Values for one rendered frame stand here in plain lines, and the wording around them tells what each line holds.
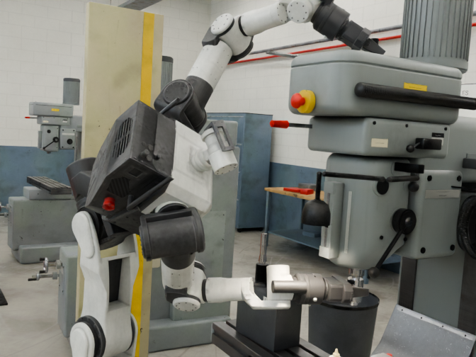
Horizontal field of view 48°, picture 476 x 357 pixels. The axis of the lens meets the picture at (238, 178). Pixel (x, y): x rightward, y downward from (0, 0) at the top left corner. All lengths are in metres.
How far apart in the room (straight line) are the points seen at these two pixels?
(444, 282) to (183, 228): 0.94
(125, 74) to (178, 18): 8.35
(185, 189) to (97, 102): 1.65
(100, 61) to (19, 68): 7.34
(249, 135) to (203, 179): 7.38
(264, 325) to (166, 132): 0.81
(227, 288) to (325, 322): 2.05
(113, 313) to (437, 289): 1.04
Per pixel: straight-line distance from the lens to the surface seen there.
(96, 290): 1.69
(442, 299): 1.89
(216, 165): 1.35
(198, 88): 1.58
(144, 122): 1.38
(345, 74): 1.34
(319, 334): 3.59
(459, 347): 1.85
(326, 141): 1.49
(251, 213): 8.95
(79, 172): 1.68
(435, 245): 1.64
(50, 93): 10.33
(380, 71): 1.40
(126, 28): 3.02
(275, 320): 1.85
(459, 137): 1.68
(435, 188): 1.60
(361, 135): 1.39
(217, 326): 2.08
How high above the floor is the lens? 1.67
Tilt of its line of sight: 5 degrees down
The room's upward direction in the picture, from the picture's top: 3 degrees clockwise
